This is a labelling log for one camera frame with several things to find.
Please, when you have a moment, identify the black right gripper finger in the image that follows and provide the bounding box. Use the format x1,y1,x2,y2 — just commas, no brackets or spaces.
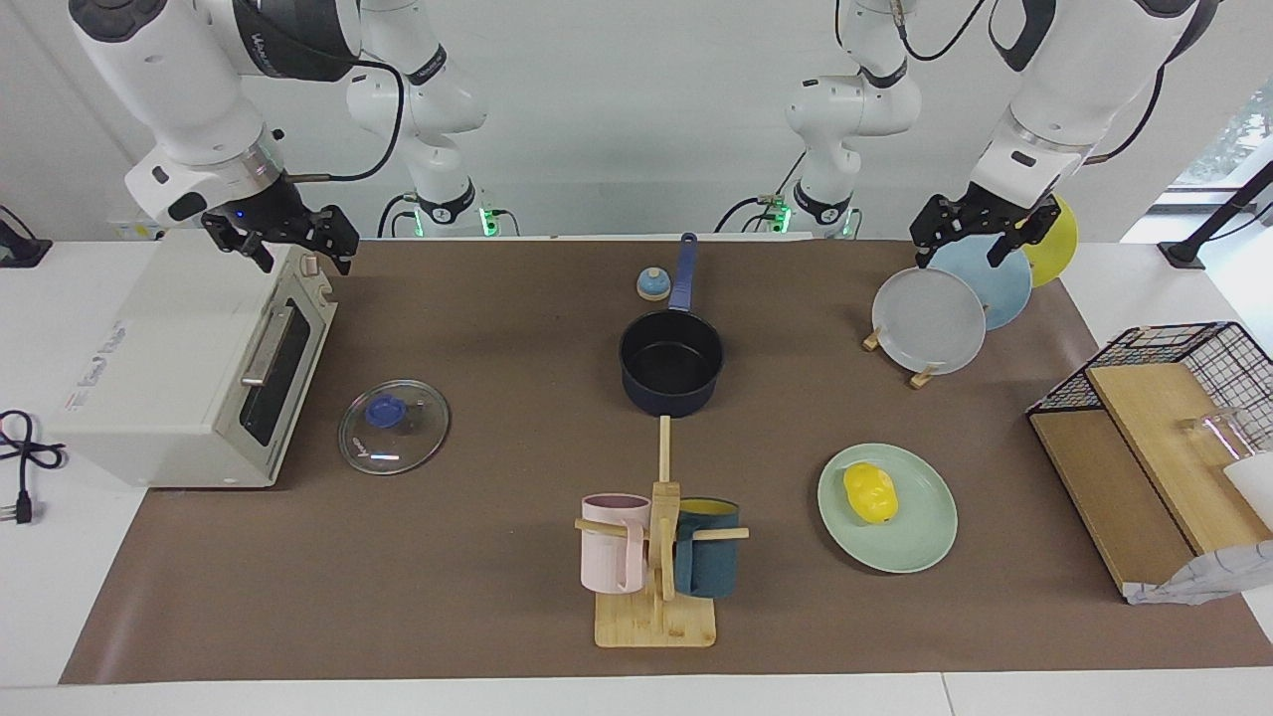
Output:
202,217,275,274
310,206,360,276

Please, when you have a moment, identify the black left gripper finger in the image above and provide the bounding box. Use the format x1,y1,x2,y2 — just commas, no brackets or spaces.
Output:
988,197,1062,268
910,196,956,269

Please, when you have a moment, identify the glass lid with blue knob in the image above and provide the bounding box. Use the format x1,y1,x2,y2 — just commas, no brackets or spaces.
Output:
337,379,452,476

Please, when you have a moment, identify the yellow potato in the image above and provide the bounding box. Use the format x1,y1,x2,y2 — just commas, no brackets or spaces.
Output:
843,461,900,525

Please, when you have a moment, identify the yellow plate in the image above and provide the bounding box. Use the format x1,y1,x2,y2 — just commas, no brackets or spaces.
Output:
1019,194,1079,289

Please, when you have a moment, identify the light blue plate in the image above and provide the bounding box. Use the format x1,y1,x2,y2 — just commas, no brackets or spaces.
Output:
930,234,1033,331

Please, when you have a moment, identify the grey plate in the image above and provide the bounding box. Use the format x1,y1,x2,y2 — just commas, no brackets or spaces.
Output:
872,268,988,376

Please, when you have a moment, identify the wooden plate rack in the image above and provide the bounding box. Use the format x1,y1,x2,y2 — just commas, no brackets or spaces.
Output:
861,323,941,390

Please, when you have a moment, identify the green plate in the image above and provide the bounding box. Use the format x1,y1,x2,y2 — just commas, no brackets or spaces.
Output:
818,443,959,575

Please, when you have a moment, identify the beige toaster oven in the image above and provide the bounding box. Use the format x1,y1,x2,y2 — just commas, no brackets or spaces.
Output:
45,231,339,490

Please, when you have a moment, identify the black stand with pole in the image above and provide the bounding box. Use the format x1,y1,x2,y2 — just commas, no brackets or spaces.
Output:
1157,159,1273,271

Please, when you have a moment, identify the window with greenery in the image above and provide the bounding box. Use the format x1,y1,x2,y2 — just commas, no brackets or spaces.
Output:
1174,85,1273,195

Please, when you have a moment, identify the clear plastic container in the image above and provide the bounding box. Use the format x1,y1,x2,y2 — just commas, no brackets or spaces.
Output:
1181,408,1246,466

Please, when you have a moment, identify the brown table mat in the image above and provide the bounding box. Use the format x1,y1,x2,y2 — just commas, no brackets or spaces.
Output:
60,237,1273,685

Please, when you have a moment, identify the white patterned plastic sheet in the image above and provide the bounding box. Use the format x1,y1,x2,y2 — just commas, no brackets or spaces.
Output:
1127,542,1273,607

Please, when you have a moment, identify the dark teal mug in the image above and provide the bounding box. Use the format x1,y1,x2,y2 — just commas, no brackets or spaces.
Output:
674,497,742,600

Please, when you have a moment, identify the pink mug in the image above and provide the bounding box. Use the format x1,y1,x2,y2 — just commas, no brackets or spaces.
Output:
581,493,652,595

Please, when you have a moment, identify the wooden mug tree stand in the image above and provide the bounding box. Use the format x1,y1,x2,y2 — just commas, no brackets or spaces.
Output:
574,416,750,649

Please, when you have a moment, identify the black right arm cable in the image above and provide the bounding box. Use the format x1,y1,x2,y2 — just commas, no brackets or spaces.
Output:
239,0,409,185

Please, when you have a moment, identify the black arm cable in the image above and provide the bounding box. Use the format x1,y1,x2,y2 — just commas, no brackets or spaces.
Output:
239,0,409,185
835,0,1170,165

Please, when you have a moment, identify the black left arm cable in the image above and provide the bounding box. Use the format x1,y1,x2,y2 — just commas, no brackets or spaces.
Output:
835,0,1170,165

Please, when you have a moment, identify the wooden shelf with wire basket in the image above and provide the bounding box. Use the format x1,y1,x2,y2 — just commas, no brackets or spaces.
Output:
1026,321,1273,601

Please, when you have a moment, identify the dark saucepan with blue handle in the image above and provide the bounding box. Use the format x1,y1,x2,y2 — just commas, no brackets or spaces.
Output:
619,233,725,419

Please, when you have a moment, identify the black power cord with plug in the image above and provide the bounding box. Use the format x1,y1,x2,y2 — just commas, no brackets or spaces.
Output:
0,410,67,526

